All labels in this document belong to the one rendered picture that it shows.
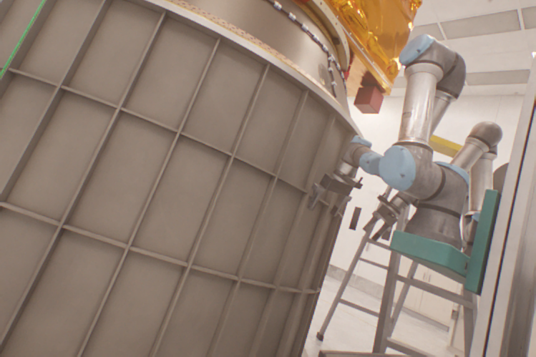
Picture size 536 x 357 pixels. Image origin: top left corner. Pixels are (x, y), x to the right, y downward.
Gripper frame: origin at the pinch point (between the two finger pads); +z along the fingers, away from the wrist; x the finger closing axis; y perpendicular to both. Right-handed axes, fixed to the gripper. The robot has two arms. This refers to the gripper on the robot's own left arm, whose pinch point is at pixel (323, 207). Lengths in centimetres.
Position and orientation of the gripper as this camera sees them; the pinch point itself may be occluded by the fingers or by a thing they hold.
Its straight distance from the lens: 139.7
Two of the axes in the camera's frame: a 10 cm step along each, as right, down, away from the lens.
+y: -4.2, -4.1, 8.1
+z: -4.5, 8.7, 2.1
